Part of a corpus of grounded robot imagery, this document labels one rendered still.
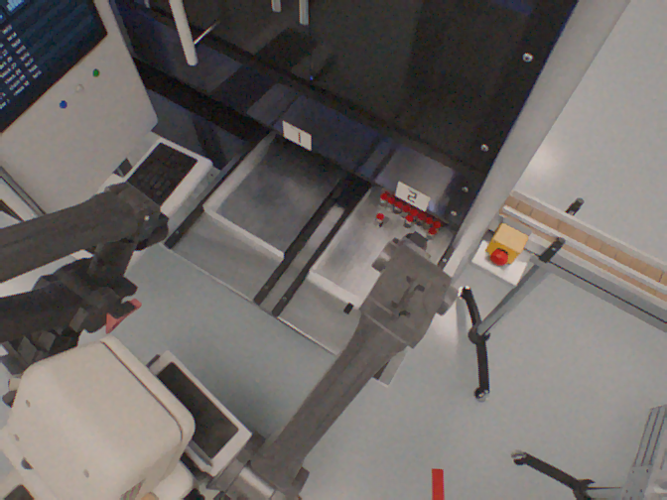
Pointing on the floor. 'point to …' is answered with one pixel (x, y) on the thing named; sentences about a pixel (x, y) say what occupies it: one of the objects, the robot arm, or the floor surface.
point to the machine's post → (539, 114)
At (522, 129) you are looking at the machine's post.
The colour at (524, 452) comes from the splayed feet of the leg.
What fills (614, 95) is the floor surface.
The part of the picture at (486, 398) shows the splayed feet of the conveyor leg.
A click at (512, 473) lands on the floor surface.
